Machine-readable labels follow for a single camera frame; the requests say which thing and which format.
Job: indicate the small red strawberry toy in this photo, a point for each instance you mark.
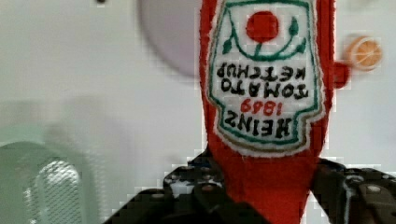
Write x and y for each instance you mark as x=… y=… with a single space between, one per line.
x=341 y=74

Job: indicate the red plush ketchup bottle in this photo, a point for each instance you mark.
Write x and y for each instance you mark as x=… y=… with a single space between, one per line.
x=267 y=74

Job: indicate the green oval strainer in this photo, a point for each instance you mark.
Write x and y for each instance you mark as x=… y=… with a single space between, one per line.
x=45 y=185

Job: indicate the orange slice toy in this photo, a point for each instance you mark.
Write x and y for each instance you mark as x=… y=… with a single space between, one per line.
x=364 y=53

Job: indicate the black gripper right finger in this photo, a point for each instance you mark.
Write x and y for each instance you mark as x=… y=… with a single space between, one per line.
x=354 y=195

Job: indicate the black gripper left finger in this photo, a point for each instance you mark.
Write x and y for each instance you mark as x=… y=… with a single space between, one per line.
x=191 y=194

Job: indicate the round lilac plate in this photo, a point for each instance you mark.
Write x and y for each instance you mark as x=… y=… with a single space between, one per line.
x=171 y=28

